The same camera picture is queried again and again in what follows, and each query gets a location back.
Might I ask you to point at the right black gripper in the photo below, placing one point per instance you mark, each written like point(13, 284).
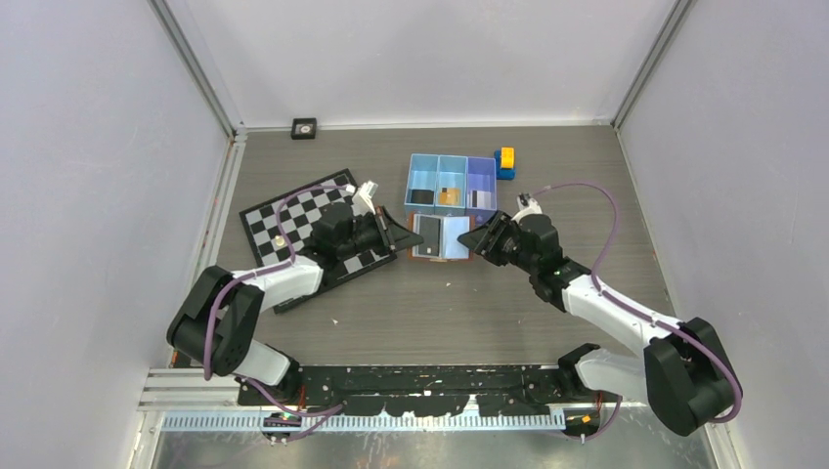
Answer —
point(483, 240)

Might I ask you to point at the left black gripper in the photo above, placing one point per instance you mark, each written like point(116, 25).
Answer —
point(396, 237)

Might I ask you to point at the brown leather card holder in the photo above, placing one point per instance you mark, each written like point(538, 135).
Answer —
point(451, 249)

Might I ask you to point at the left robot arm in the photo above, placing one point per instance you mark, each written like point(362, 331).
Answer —
point(216, 322)

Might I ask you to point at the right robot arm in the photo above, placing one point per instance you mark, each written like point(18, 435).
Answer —
point(680, 369)

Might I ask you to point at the grey card in holder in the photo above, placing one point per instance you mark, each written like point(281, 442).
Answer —
point(429, 227)

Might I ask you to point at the silver black card in bin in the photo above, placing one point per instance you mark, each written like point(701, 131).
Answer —
point(481, 200)

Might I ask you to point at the orange card in bin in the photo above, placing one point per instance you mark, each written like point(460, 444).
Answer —
point(449, 197)

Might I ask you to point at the light blue left bin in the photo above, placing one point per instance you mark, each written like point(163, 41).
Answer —
point(422, 174)

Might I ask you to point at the light blue bin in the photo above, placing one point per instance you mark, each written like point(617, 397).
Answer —
point(451, 173)
point(422, 174)

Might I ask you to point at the light blue middle bin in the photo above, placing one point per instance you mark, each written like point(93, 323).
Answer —
point(451, 173)

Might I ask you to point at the purple right bin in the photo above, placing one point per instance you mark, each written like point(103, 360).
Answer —
point(481, 176)

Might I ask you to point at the blue yellow toy block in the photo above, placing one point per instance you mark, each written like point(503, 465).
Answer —
point(505, 163)

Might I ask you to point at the black white chessboard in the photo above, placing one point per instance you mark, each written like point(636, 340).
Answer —
point(291, 216)

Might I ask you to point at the small black square box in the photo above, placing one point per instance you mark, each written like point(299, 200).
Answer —
point(304, 128)

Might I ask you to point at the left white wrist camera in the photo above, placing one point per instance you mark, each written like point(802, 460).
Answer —
point(362, 195)

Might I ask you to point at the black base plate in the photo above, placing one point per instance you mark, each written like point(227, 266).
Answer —
point(424, 390)

